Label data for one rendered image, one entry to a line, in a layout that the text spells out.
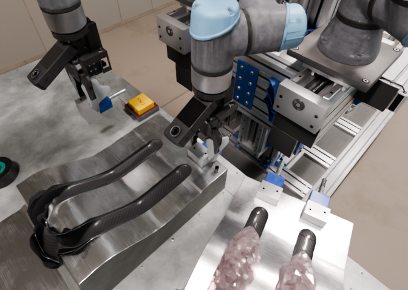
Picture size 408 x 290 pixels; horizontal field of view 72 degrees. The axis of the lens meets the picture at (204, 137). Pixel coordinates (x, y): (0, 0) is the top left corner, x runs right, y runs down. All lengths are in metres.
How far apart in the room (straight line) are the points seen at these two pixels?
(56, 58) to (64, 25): 0.07
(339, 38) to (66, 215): 0.72
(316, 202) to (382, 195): 1.28
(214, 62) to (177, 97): 1.72
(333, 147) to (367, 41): 1.04
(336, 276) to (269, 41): 0.46
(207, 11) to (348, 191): 1.59
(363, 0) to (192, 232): 0.63
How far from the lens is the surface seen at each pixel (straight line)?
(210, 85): 0.50
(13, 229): 0.74
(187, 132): 0.53
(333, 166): 1.65
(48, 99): 1.08
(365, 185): 1.96
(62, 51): 0.67
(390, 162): 2.16
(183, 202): 0.63
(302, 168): 1.60
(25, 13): 2.82
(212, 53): 0.47
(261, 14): 0.49
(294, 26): 0.51
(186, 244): 0.69
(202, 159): 0.66
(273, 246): 0.64
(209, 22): 0.44
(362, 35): 0.79
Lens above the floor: 1.45
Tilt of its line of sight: 49 degrees down
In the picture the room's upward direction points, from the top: 2 degrees clockwise
